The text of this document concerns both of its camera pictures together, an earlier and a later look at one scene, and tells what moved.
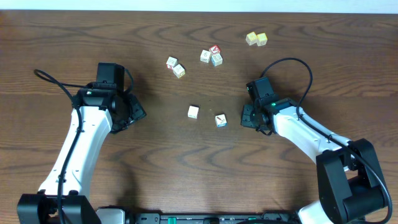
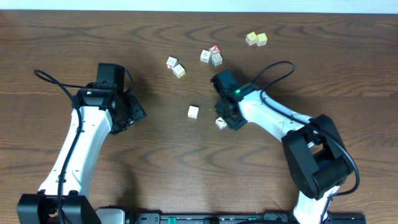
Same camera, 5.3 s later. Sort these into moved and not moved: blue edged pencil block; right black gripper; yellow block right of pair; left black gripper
Moved: right black gripper
Not moved: yellow block right of pair; blue edged pencil block; left black gripper
